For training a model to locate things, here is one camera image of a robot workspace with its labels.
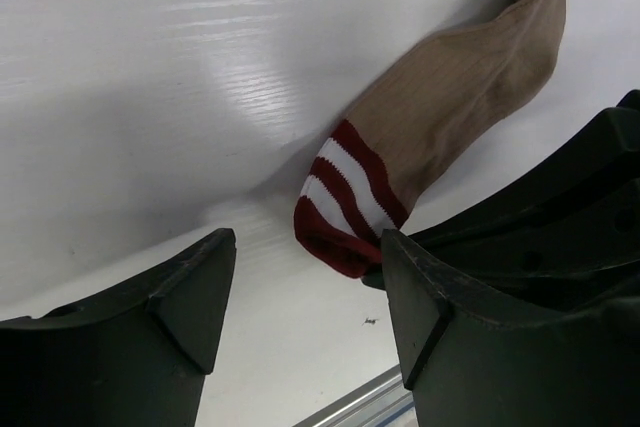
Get brown sock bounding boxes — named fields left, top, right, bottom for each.
left=293, top=0, right=566, bottom=278

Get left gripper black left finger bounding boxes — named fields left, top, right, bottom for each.
left=1, top=228, right=236, bottom=426

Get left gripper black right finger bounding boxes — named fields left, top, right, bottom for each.
left=382, top=231, right=639, bottom=426

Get aluminium rail frame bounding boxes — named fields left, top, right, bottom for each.
left=295, top=365, right=418, bottom=427

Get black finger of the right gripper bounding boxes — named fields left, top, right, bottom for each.
left=362, top=89, right=640, bottom=303

